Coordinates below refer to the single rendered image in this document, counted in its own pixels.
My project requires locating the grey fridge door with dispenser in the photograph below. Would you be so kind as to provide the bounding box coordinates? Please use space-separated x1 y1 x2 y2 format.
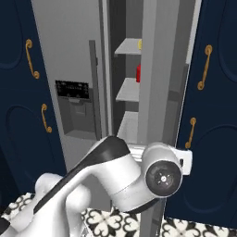
31 0 109 205

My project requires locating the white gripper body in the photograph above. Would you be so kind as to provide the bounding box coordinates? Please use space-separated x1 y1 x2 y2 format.
127 143 194 178

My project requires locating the grey fridge body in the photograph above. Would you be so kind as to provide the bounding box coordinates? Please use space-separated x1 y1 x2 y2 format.
97 0 146 146

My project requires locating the navy blue cupboard door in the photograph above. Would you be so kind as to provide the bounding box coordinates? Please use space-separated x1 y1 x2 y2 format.
184 0 237 109
164 103 237 230
0 87 69 206
0 0 49 94

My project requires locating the dark grey fridge door handle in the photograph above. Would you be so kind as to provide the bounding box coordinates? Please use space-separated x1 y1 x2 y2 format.
88 39 103 141

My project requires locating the gold cupboard handle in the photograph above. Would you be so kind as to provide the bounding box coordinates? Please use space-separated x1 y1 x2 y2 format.
41 103 54 134
184 117 197 150
25 38 41 81
196 44 214 92

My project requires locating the red bottle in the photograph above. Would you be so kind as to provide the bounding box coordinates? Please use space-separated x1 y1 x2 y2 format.
135 63 142 83

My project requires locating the grey fridge shelf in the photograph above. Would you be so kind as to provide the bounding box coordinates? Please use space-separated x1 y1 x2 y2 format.
115 77 141 104
117 110 140 144
114 37 143 57

